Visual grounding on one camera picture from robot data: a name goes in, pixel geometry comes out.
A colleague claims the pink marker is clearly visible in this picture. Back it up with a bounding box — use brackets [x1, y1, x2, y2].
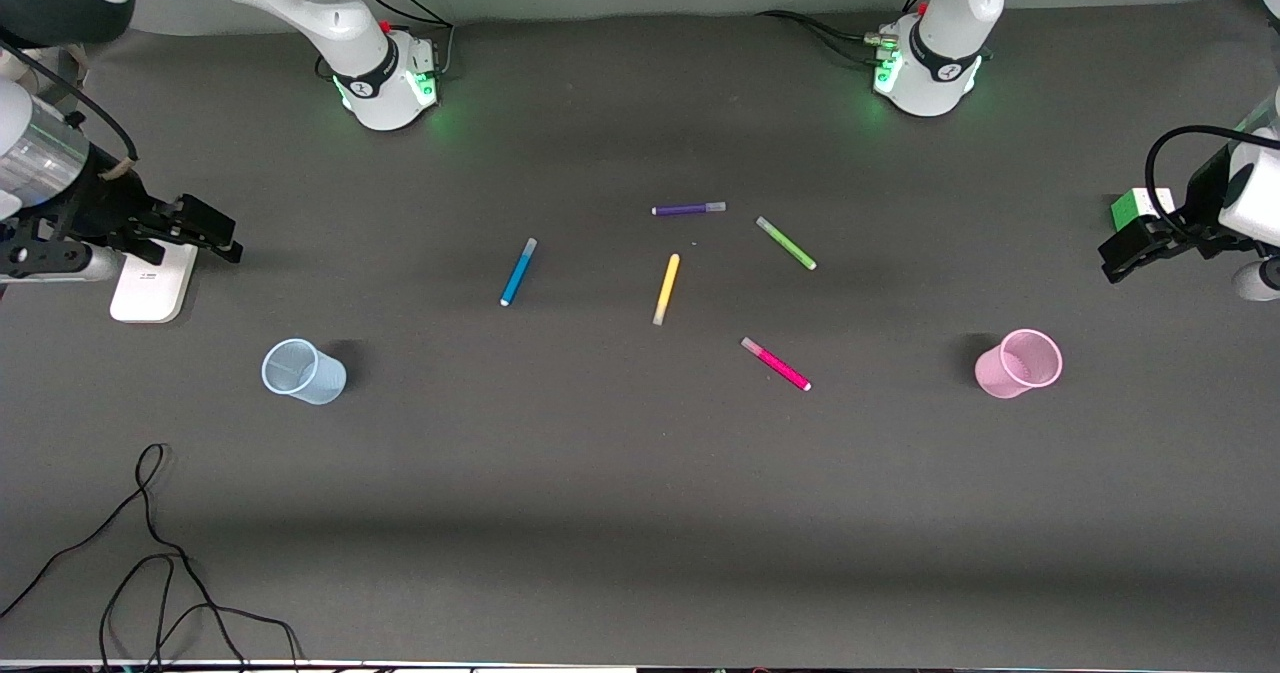
[741, 337, 813, 392]

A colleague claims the green and white box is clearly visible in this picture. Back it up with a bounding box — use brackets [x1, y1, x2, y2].
[1111, 188, 1177, 235]

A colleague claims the white flat rounded box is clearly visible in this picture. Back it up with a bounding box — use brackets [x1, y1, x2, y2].
[109, 239, 199, 325]

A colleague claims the pink mesh cup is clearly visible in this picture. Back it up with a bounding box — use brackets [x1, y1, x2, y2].
[974, 328, 1064, 400]

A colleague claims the blue mesh cup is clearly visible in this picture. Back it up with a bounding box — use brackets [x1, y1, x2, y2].
[261, 338, 348, 406]

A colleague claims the blue marker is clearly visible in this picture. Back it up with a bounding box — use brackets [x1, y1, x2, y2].
[500, 238, 539, 307]

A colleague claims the green marker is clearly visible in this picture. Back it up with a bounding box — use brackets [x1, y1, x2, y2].
[755, 216, 818, 272]

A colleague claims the yellow marker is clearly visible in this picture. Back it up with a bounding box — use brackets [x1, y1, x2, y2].
[653, 253, 682, 327]

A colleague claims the thin black loose cable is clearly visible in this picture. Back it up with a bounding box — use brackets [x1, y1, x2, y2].
[0, 443, 304, 673]

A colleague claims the black right arm base cable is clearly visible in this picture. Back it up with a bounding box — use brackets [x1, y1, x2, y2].
[362, 0, 457, 81]

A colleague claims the black arm base cable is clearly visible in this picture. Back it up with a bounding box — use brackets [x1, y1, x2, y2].
[362, 0, 457, 81]
[756, 0, 937, 66]

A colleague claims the black left arm base cable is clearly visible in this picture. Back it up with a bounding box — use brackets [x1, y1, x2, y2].
[756, 0, 937, 66]

